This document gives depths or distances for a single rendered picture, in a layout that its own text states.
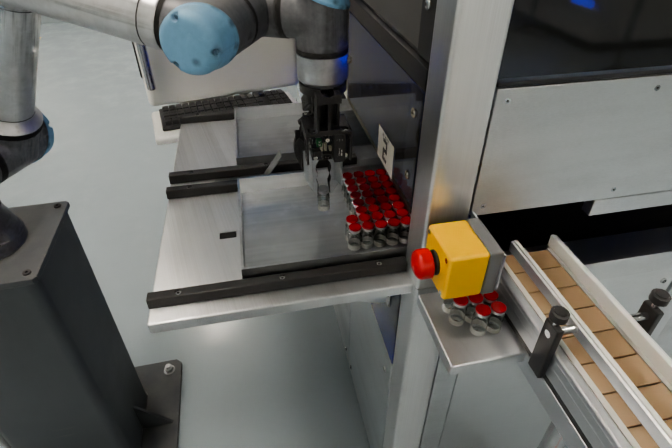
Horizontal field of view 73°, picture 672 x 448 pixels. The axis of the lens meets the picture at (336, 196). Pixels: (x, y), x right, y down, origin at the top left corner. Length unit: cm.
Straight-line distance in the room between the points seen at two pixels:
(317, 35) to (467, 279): 37
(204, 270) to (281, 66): 96
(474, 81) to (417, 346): 48
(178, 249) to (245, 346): 99
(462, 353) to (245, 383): 112
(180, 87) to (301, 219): 83
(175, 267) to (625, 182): 70
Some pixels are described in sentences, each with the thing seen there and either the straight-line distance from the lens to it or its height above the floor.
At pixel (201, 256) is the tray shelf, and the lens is 80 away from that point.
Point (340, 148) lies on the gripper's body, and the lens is 70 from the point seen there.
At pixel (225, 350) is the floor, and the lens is 178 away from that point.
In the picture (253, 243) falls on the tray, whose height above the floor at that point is 88.
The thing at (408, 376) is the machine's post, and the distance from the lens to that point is 91.
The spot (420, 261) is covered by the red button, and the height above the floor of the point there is 101.
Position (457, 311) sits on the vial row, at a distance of 67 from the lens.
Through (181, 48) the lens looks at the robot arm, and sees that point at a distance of 55.
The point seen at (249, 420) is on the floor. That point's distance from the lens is 162.
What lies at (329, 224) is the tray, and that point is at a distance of 83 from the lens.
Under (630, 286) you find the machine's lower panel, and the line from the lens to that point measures 99.
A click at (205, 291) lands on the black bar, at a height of 90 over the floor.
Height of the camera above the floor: 141
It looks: 35 degrees down
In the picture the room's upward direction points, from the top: straight up
